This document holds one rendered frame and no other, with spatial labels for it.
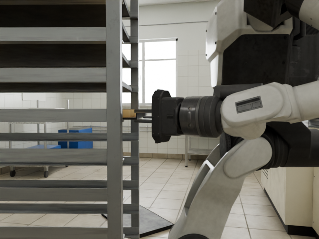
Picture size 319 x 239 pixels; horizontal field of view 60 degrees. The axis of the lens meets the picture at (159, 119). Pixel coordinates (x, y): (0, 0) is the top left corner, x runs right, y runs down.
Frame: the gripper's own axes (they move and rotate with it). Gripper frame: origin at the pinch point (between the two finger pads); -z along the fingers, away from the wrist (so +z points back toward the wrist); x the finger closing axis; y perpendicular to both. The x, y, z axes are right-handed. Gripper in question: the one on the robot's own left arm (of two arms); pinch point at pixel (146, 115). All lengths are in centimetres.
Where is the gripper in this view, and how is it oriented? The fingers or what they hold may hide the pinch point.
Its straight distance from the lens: 66.6
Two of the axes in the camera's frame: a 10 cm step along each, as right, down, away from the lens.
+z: 8.6, 0.2, -5.1
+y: -5.1, 0.3, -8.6
